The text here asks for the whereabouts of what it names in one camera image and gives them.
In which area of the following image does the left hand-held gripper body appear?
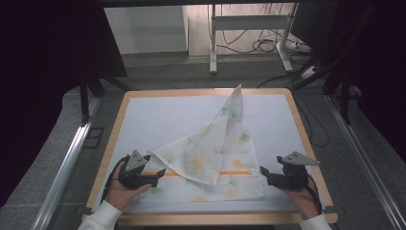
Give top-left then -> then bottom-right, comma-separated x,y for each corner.
118,149 -> 160,190

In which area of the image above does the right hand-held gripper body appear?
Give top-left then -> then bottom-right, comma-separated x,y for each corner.
267,151 -> 321,192

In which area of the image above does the white leaf-print zippered cloth bag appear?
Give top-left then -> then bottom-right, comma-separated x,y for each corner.
138,84 -> 265,204

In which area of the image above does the person's right hand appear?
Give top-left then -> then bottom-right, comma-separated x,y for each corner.
281,175 -> 320,221

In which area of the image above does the black floor plate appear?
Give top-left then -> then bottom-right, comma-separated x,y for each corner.
83,126 -> 105,150

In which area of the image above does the black metal stand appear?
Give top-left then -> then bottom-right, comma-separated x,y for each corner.
79,71 -> 132,127
293,57 -> 362,126

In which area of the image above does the white power strip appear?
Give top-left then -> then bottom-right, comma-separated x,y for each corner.
300,65 -> 320,81

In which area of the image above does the dark curtain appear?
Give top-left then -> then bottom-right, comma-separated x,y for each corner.
334,0 -> 406,154
0,0 -> 128,209

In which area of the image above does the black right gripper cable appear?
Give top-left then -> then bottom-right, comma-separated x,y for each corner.
305,173 -> 324,215

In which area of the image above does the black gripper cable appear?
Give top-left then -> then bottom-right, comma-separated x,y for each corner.
100,154 -> 132,205
305,173 -> 324,215

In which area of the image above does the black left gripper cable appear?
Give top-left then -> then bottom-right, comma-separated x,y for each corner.
100,154 -> 132,205

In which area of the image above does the black floor cable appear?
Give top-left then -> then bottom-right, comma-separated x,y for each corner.
293,92 -> 330,149

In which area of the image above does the aluminium rail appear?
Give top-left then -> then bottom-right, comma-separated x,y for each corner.
325,94 -> 406,230
32,95 -> 103,230

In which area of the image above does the tangle of black floor cables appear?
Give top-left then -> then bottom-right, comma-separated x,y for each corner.
219,28 -> 309,56

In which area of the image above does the white metal desk frame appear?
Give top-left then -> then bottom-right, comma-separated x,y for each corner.
209,3 -> 300,75

